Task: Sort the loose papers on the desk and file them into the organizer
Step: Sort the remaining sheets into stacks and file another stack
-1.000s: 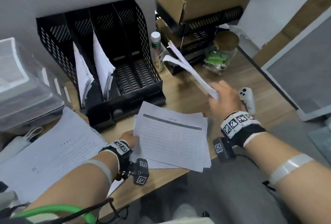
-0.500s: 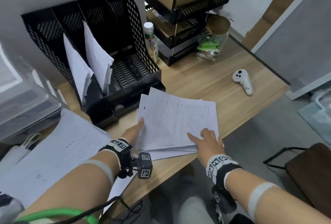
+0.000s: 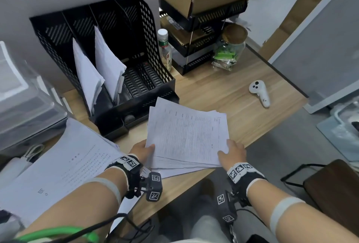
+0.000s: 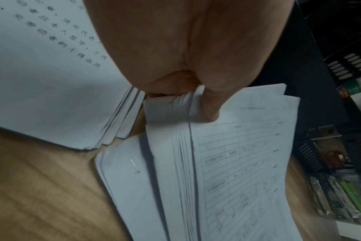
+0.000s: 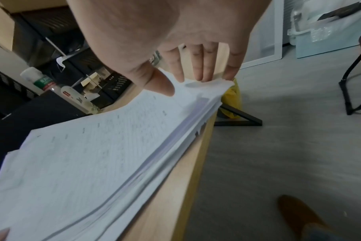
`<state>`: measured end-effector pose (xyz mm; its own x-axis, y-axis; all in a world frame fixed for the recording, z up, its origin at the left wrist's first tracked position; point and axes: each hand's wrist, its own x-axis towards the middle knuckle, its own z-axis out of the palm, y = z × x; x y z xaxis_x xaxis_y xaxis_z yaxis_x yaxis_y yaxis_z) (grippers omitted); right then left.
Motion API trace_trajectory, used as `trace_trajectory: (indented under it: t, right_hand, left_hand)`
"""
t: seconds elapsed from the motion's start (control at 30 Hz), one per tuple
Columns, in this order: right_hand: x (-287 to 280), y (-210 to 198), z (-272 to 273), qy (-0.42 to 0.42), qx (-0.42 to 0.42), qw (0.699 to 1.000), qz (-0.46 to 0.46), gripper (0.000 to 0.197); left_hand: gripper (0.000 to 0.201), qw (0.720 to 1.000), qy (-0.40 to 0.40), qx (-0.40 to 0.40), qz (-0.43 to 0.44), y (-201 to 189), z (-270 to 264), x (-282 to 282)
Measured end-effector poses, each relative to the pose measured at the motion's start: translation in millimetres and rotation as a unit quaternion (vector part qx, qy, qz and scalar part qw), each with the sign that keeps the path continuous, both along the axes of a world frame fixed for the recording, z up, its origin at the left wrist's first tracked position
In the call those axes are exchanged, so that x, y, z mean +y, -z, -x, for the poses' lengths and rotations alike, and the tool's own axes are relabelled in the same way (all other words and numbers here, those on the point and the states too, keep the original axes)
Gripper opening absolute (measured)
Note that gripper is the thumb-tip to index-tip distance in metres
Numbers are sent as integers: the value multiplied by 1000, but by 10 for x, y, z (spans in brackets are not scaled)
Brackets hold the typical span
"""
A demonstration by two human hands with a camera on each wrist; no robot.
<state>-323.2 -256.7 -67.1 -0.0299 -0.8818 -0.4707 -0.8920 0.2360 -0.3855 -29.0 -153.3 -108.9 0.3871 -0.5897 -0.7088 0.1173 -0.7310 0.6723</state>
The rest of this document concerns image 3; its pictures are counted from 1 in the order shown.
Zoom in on white framed panel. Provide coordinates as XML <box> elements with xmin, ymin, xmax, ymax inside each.
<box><xmin>269</xmin><ymin>0</ymin><xmax>359</xmax><ymax>114</ymax></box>

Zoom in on white drawer organiser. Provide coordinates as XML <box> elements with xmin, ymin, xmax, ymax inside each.
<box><xmin>0</xmin><ymin>41</ymin><xmax>69</xmax><ymax>151</ymax></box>

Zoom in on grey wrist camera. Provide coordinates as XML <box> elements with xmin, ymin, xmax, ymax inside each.
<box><xmin>145</xmin><ymin>171</ymin><xmax>163</xmax><ymax>203</ymax></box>
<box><xmin>216</xmin><ymin>192</ymin><xmax>238</xmax><ymax>224</ymax></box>

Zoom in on person's right forearm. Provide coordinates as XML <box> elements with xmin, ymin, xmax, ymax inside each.
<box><xmin>246</xmin><ymin>179</ymin><xmax>359</xmax><ymax>243</ymax></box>

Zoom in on clear bottle white cap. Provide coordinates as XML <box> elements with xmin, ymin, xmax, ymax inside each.
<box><xmin>157</xmin><ymin>28</ymin><xmax>172</xmax><ymax>71</ymax></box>

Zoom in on white handheld controller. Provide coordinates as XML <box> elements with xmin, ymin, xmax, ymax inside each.
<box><xmin>249</xmin><ymin>79</ymin><xmax>271</xmax><ymax>108</ymax></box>

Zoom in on person's right hand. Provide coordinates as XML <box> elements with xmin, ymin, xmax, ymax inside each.
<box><xmin>217</xmin><ymin>139</ymin><xmax>247</xmax><ymax>172</ymax></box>

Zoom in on person's left forearm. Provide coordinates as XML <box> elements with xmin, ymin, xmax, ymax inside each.
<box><xmin>16</xmin><ymin>166</ymin><xmax>130</xmax><ymax>243</ymax></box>

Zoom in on person's left hand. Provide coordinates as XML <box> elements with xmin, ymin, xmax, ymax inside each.
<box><xmin>130</xmin><ymin>140</ymin><xmax>156</xmax><ymax>167</ymax></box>

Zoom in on wooden table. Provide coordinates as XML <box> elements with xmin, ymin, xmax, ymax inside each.
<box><xmin>0</xmin><ymin>47</ymin><xmax>309</xmax><ymax>238</ymax></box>

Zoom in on black letter trays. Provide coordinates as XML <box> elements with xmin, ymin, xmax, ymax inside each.
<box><xmin>158</xmin><ymin>0</ymin><xmax>249</xmax><ymax>76</ymax></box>

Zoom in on black mesh file organizer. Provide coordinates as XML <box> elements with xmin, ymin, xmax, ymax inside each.
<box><xmin>29</xmin><ymin>0</ymin><xmax>180</xmax><ymax>141</ymax></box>

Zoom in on white papers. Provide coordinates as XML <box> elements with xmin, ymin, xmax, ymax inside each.
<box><xmin>0</xmin><ymin>118</ymin><xmax>152</xmax><ymax>232</ymax></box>

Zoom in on glass jar with cork lid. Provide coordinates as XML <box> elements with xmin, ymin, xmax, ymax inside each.
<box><xmin>212</xmin><ymin>24</ymin><xmax>249</xmax><ymax>72</ymax></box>

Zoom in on black marker wristband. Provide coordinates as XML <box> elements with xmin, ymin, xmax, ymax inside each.
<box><xmin>105</xmin><ymin>153</ymin><xmax>144</xmax><ymax>199</ymax></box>
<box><xmin>226</xmin><ymin>162</ymin><xmax>269</xmax><ymax>208</ymax></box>

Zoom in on green cable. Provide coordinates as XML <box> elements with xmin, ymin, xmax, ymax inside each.
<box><xmin>16</xmin><ymin>225</ymin><xmax>99</xmax><ymax>243</ymax></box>

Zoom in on light blue plastic bag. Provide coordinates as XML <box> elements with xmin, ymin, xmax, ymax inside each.
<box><xmin>317</xmin><ymin>103</ymin><xmax>359</xmax><ymax>162</ymax></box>

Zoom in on dark brown stool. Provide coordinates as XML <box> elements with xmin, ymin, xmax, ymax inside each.
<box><xmin>303</xmin><ymin>159</ymin><xmax>359</xmax><ymax>236</ymax></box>

